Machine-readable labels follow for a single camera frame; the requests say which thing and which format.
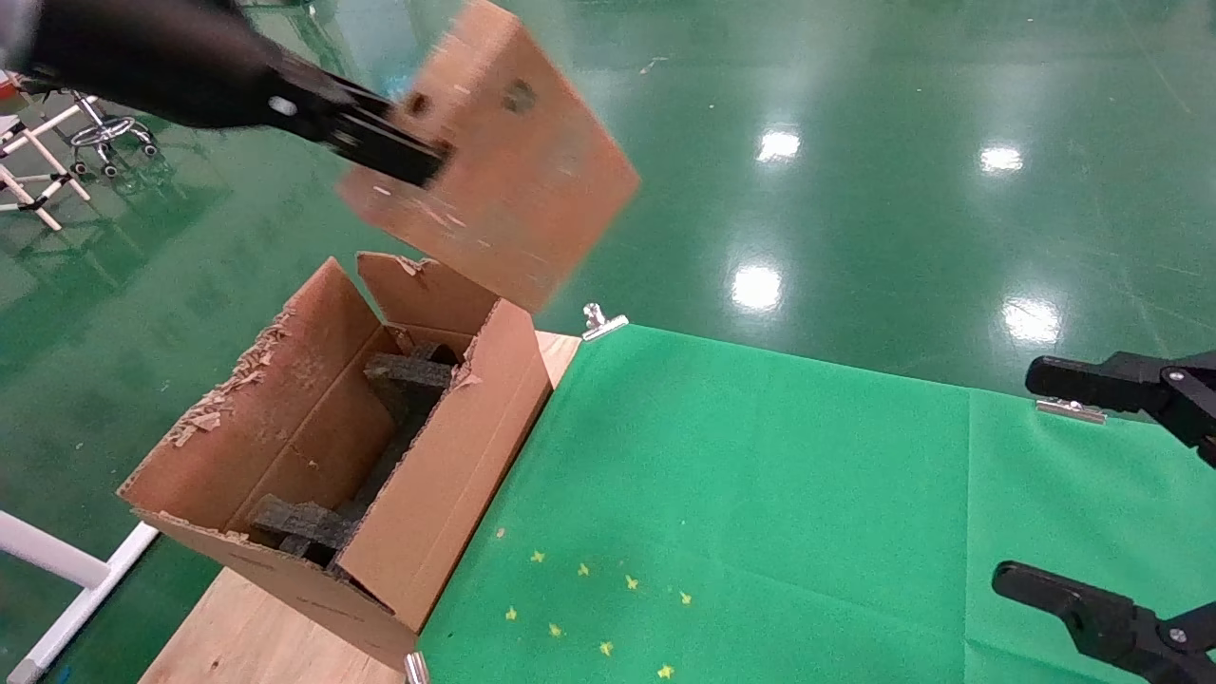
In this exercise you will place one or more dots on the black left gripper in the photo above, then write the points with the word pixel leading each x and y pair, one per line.
pixel 161 57

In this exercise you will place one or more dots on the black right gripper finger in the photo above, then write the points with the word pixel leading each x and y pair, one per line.
pixel 1140 385
pixel 1111 622

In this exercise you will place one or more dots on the small brown cardboard box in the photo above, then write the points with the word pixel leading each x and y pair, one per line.
pixel 513 180

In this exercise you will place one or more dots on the large open brown carton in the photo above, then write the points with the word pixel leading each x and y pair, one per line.
pixel 446 475

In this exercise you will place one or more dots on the silver binder clip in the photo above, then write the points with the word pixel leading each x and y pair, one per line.
pixel 597 321
pixel 415 668
pixel 1071 410

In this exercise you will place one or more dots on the black swivel stool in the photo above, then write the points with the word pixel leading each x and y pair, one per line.
pixel 104 133

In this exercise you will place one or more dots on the green table cloth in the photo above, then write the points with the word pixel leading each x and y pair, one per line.
pixel 760 513

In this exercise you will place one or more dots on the white pipe rack frame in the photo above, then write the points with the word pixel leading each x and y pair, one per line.
pixel 55 161

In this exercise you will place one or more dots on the white pipe table frame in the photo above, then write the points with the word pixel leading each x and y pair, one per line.
pixel 47 556

